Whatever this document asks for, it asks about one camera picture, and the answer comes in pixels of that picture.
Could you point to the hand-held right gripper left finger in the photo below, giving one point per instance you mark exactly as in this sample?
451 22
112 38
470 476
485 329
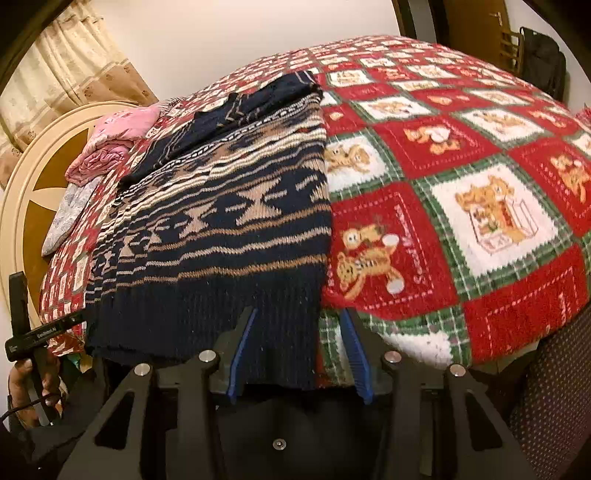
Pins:
238 357

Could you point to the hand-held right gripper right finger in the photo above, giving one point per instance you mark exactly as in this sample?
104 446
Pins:
356 360

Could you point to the navy patterned knit sweater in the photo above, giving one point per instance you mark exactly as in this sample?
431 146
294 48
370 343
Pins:
221 221

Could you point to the person's left hand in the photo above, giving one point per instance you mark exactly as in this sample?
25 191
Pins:
21 387

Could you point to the pale floral pillow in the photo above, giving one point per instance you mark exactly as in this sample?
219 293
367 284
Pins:
67 214

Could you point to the cream wooden bed headboard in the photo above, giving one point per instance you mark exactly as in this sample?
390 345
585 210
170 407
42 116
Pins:
27 198

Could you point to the red checkered printed blanket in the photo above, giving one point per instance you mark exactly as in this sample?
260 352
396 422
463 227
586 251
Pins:
461 184

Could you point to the dark dotted garment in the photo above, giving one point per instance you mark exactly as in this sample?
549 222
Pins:
558 406

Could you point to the pink folded quilt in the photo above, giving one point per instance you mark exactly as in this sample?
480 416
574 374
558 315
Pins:
115 138

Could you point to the beige patterned curtain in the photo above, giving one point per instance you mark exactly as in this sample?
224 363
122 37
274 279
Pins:
69 69

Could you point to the red checked bag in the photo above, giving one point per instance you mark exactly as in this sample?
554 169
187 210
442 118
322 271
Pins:
585 120

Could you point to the wooden chair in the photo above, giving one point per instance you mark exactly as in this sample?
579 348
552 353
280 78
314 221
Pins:
512 53

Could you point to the black bag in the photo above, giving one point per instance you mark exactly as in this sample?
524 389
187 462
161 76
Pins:
545 62

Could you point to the brown wooden door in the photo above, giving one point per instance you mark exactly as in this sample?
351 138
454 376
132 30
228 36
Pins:
475 27

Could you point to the dark door frame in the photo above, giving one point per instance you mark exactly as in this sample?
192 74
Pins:
406 21

